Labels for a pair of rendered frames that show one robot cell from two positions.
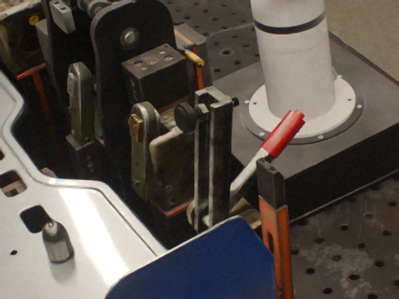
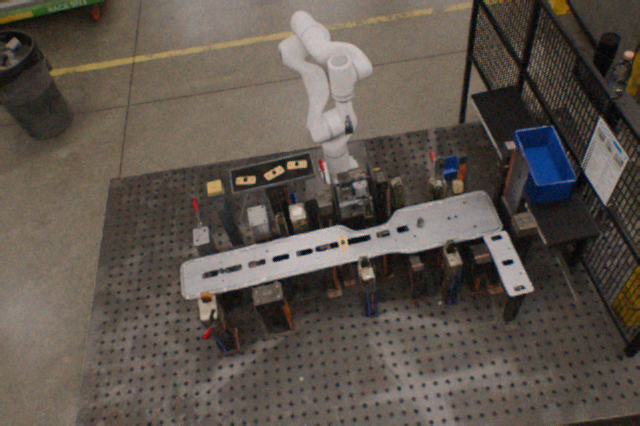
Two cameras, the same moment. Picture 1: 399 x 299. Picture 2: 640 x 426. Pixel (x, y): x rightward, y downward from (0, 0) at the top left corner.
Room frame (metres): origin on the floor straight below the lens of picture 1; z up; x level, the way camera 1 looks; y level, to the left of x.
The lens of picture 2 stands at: (0.51, 1.55, 3.11)
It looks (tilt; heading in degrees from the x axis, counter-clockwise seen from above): 54 degrees down; 295
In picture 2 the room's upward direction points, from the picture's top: 12 degrees counter-clockwise
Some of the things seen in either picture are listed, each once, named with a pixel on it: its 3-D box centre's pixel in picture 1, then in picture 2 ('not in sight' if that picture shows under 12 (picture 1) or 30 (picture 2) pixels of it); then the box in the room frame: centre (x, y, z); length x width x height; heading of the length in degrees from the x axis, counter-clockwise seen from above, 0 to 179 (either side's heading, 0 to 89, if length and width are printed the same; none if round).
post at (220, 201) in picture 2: not in sight; (227, 217); (1.57, 0.24, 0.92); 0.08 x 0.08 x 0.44; 26
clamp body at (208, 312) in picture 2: not in sight; (220, 325); (1.43, 0.75, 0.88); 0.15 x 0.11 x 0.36; 116
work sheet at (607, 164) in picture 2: not in sight; (605, 161); (0.03, -0.03, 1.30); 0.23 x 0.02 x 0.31; 116
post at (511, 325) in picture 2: not in sight; (513, 304); (0.26, 0.39, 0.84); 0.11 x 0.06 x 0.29; 116
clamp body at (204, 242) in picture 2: not in sight; (211, 256); (1.59, 0.44, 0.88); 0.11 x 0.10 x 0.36; 116
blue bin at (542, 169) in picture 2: not in sight; (541, 164); (0.22, -0.16, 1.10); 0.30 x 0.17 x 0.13; 110
